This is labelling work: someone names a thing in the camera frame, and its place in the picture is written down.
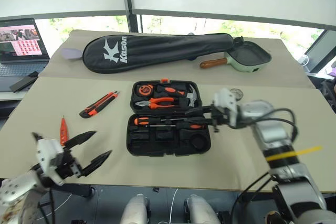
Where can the black tape roll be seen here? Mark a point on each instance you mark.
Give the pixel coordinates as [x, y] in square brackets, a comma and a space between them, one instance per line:
[198, 142]

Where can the black Kason racket bag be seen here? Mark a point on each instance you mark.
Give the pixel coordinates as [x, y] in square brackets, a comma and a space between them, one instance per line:
[157, 48]

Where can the steel claw hammer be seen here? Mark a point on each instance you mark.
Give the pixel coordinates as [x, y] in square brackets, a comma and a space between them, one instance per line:
[193, 98]

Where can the dark window frame post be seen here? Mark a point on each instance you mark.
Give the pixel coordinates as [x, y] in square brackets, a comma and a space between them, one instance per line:
[132, 22]

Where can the grey rounded right robot knee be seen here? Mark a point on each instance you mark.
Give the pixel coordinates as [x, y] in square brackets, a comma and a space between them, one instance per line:
[199, 208]

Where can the dark monitor screen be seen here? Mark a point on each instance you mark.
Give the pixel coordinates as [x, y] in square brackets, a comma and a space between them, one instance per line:
[321, 51]

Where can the small black clip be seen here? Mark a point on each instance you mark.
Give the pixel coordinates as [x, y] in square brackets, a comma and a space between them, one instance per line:
[156, 189]

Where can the black office chair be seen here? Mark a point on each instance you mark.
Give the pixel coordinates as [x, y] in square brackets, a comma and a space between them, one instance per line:
[328, 90]

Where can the black plastic tool case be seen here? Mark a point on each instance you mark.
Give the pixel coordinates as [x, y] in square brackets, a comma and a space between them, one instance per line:
[162, 151]

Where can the small round grey roll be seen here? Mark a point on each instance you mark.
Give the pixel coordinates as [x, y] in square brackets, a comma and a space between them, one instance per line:
[237, 94]

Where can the orange black utility knife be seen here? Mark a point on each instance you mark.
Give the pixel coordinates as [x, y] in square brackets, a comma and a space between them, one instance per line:
[97, 106]

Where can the flat black device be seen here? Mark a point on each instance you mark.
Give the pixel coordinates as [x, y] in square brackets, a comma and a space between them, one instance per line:
[23, 81]

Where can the orange voltage tester pen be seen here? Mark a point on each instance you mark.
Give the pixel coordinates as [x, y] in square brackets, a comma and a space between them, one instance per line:
[63, 129]

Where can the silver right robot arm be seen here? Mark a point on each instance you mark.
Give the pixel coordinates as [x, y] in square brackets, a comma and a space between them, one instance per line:
[273, 134]

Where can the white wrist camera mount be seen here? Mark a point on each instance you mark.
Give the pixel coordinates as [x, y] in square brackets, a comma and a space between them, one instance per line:
[225, 100]
[47, 153]

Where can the grey rounded left robot knee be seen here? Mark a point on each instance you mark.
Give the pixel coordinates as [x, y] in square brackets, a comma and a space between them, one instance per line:
[134, 208]

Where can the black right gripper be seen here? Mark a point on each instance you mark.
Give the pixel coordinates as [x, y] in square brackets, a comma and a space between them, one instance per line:
[216, 119]

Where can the grey rounded robot knee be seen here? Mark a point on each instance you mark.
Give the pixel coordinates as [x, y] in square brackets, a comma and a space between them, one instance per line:
[134, 208]
[199, 208]

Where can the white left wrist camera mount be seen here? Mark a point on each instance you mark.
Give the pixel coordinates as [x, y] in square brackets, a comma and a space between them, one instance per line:
[47, 153]

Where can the large orange black screwdriver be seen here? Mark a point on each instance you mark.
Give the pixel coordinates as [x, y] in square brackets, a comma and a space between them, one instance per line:
[141, 121]

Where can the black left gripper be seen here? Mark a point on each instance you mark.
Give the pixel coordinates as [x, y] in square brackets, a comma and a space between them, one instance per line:
[68, 166]

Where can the orange black tape measure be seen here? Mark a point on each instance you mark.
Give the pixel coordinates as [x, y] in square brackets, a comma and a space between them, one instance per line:
[144, 89]

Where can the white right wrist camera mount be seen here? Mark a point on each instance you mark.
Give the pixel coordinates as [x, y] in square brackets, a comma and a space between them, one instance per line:
[225, 100]

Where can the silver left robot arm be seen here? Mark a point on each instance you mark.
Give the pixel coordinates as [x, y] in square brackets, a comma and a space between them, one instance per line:
[15, 184]

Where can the black table frame bar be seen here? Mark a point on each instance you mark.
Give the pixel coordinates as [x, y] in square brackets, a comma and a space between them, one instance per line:
[76, 191]

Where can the small orange black screwdriver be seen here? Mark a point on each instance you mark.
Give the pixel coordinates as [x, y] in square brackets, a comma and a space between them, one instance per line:
[195, 127]

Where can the small white device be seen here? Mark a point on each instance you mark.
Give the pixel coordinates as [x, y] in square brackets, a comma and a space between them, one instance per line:
[304, 60]

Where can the open black laptop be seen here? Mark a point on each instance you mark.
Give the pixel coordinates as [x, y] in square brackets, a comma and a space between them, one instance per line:
[21, 40]

